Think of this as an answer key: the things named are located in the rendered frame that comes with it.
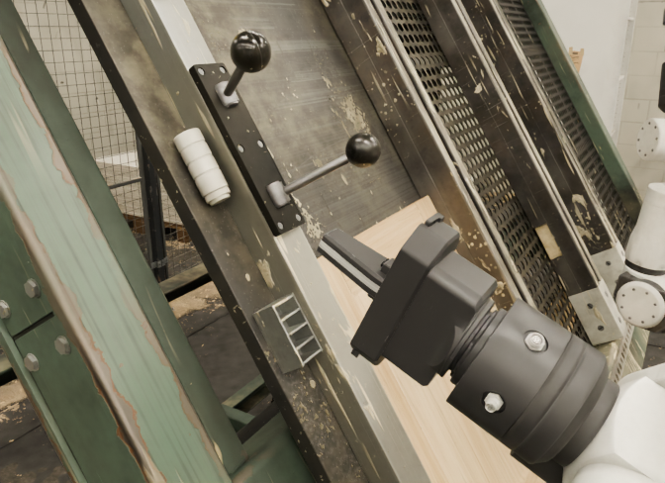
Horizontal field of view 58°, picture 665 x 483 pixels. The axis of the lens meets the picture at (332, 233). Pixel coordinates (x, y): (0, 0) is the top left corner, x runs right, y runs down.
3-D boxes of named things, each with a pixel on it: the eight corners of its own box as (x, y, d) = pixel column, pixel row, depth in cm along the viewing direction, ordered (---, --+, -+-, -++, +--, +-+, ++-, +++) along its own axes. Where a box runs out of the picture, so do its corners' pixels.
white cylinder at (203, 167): (167, 142, 63) (202, 210, 63) (183, 129, 61) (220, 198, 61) (187, 138, 65) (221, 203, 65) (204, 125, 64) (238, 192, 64)
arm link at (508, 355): (397, 236, 37) (571, 353, 34) (451, 200, 45) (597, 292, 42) (325, 373, 44) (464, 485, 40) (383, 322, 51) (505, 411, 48)
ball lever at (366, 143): (272, 216, 63) (387, 156, 62) (256, 183, 63) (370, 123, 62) (279, 215, 67) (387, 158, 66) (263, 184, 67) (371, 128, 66)
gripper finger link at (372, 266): (336, 233, 48) (400, 277, 46) (315, 244, 45) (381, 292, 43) (343, 216, 47) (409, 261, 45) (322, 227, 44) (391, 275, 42)
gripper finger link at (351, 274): (315, 244, 45) (381, 292, 43) (336, 233, 48) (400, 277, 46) (307, 260, 46) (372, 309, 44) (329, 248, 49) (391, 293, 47)
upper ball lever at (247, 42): (216, 121, 65) (247, 67, 53) (200, 89, 65) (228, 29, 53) (246, 109, 67) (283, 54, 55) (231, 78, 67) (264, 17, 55)
